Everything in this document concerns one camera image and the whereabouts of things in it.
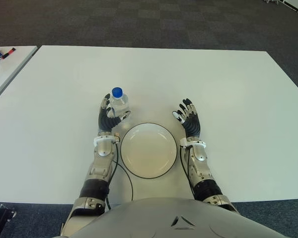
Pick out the red black marker pen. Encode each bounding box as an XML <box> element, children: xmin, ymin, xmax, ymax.
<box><xmin>1</xmin><ymin>47</ymin><xmax>17</xmax><ymax>60</ymax></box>

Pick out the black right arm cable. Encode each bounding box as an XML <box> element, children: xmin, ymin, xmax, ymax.
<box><xmin>179</xmin><ymin>145</ymin><xmax>197</xmax><ymax>201</ymax></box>

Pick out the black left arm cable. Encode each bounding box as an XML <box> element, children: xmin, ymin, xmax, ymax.
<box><xmin>105</xmin><ymin>142</ymin><xmax>134</xmax><ymax>210</ymax></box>

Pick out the clear water bottle blue cap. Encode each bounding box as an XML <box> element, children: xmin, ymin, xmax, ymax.
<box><xmin>106</xmin><ymin>86</ymin><xmax>130</xmax><ymax>119</ymax></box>

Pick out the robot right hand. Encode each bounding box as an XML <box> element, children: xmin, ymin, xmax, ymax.
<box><xmin>172</xmin><ymin>98</ymin><xmax>202</xmax><ymax>138</ymax></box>

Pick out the black stand foot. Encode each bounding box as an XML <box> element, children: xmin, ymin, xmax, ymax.
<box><xmin>0</xmin><ymin>203</ymin><xmax>17</xmax><ymax>238</ymax></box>

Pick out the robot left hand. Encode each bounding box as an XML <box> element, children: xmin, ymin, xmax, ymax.
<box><xmin>97</xmin><ymin>93</ymin><xmax>132</xmax><ymax>136</ymax></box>

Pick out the grey robot torso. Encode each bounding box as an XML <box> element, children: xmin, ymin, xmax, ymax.
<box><xmin>72</xmin><ymin>197</ymin><xmax>298</xmax><ymax>238</ymax></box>

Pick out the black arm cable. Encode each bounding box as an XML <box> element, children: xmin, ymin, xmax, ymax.
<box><xmin>105</xmin><ymin>142</ymin><xmax>134</xmax><ymax>210</ymax></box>
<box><xmin>179</xmin><ymin>145</ymin><xmax>197</xmax><ymax>201</ymax></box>

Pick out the white plate black rim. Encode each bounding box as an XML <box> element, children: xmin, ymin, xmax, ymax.
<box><xmin>120</xmin><ymin>122</ymin><xmax>177</xmax><ymax>179</ymax></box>

